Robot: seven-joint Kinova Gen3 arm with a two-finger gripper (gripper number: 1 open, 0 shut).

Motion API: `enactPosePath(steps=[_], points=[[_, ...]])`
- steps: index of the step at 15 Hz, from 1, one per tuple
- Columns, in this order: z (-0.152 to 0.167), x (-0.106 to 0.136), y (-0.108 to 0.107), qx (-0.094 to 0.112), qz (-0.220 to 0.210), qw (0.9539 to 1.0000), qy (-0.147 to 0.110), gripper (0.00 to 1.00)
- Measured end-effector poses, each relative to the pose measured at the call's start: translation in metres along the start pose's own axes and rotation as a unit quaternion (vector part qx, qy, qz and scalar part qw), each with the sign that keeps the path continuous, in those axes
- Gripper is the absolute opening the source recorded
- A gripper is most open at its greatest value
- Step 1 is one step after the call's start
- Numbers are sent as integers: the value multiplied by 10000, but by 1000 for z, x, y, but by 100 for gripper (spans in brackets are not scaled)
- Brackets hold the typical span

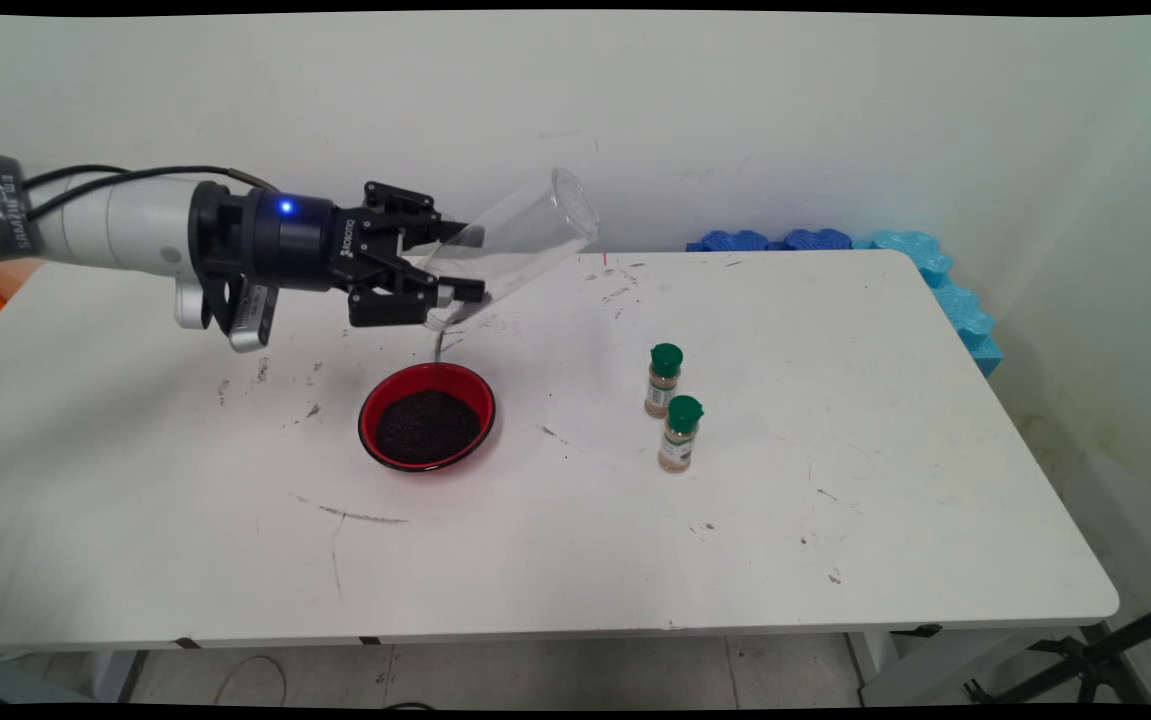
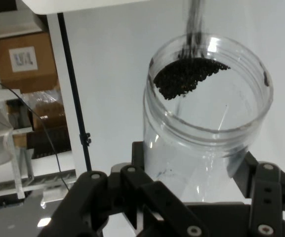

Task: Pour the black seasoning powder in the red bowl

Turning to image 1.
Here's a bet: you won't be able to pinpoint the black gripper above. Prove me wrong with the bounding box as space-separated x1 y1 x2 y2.
186 180 488 330

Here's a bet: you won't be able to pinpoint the clear plastic jar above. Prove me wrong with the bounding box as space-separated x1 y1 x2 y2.
420 167 602 334

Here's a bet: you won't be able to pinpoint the black seeds pile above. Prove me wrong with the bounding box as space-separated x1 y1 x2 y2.
376 389 483 467

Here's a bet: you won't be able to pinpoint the red bowl black rim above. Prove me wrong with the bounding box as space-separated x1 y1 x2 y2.
358 362 497 473

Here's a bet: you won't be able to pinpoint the spice bottle green cap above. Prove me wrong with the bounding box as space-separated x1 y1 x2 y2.
644 343 684 419
658 395 704 474

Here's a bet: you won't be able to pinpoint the white table leg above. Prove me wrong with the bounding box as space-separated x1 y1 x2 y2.
85 650 146 703

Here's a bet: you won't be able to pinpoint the light blue foam tiles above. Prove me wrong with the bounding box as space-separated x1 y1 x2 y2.
855 230 1004 379

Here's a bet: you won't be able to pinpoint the black tripod stand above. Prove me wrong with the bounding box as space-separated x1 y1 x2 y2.
963 590 1151 706

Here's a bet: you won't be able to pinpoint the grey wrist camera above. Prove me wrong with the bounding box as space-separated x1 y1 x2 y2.
174 274 280 354

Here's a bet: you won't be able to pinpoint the black camera cable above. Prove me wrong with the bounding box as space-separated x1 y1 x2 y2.
0 163 136 222

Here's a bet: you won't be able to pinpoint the black velcro strap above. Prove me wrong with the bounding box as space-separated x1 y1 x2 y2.
0 152 45 262

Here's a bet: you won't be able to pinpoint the thin grey floor wire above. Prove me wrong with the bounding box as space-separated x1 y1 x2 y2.
214 654 289 706

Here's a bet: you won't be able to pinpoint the white table leg frame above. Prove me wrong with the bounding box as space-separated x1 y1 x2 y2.
845 625 1116 706

